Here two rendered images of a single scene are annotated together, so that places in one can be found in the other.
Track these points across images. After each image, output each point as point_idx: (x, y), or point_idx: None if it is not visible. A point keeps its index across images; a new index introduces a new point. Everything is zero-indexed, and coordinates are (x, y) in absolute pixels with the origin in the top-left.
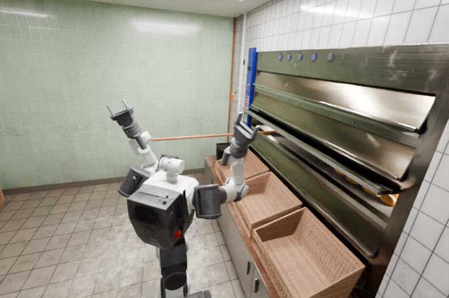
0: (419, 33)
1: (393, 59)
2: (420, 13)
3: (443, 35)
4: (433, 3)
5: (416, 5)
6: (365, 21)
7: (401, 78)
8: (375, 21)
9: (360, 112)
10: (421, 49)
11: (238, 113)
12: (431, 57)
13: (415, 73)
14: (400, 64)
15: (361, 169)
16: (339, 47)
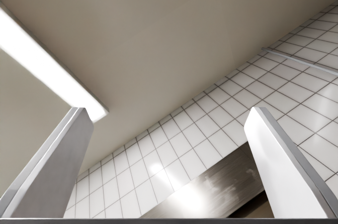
0: (210, 155)
1: (210, 183)
2: (199, 146)
3: (227, 148)
4: (202, 139)
5: (192, 145)
6: (159, 174)
7: (234, 194)
8: (168, 169)
9: None
10: (224, 163)
11: (75, 108)
12: (237, 163)
13: (240, 180)
14: (221, 183)
15: None
16: (143, 213)
